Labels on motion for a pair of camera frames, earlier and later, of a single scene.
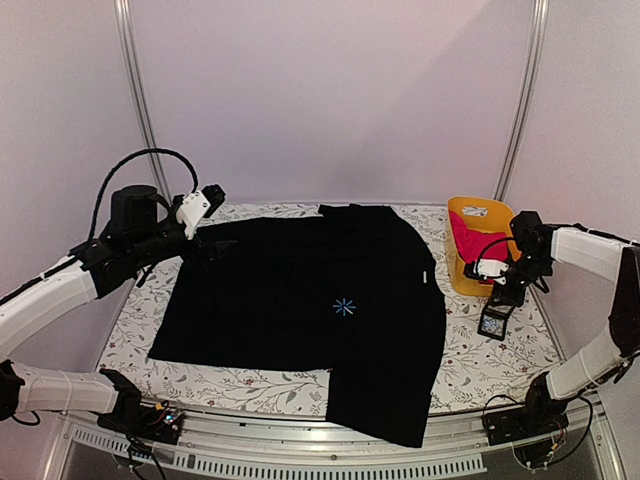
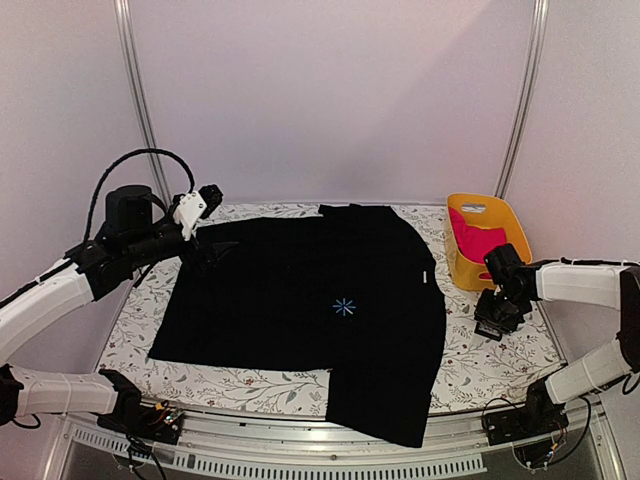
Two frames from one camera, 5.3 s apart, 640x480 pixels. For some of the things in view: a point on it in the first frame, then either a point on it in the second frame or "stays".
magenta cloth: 472,245 stays
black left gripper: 215,253 stays
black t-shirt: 351,290 stays
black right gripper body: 530,270 to 501,311
